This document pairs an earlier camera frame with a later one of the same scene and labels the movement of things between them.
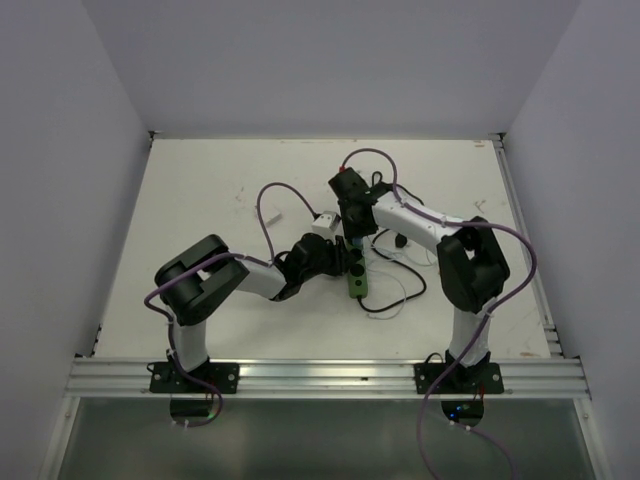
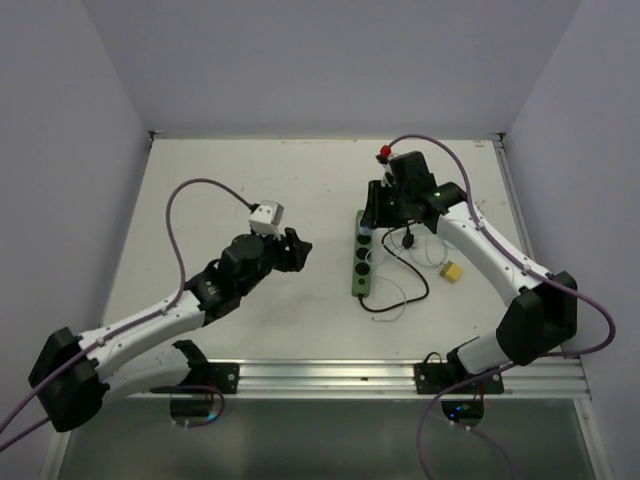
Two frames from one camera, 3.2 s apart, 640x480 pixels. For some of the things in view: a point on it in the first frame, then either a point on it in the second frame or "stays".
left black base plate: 164,379 stays
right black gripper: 350,231 to 374,216
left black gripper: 339,257 to 293,258
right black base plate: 479,378 stays
